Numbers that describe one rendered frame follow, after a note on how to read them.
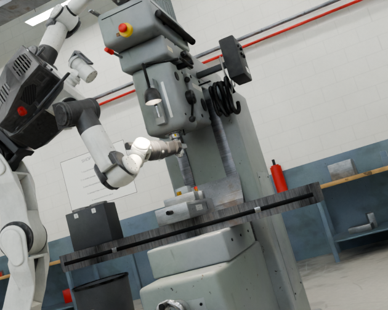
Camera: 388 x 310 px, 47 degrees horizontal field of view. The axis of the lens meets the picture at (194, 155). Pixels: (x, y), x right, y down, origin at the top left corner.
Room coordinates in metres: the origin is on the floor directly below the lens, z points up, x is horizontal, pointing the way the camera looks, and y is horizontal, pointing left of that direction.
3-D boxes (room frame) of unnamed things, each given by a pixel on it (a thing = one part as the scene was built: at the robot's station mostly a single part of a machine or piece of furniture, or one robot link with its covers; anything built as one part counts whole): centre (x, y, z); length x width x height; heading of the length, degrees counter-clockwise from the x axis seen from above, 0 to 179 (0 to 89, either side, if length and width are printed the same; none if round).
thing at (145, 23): (2.08, 0.06, 1.81); 0.47 x 0.26 x 0.16; 162
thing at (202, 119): (2.25, 0.00, 1.47); 0.24 x 0.19 x 0.26; 72
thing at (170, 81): (2.07, 0.06, 1.47); 0.21 x 0.19 x 0.32; 72
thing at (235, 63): (2.25, -0.35, 1.62); 0.20 x 0.09 x 0.21; 162
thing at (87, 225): (2.24, 0.57, 1.01); 0.22 x 0.12 x 0.20; 74
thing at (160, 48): (2.11, 0.05, 1.68); 0.34 x 0.24 x 0.10; 162
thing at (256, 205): (2.09, 0.13, 0.87); 1.24 x 0.23 x 0.08; 72
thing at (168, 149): (2.00, 0.13, 1.23); 0.13 x 0.12 x 0.10; 47
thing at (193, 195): (2.02, 0.11, 1.00); 0.15 x 0.06 x 0.04; 72
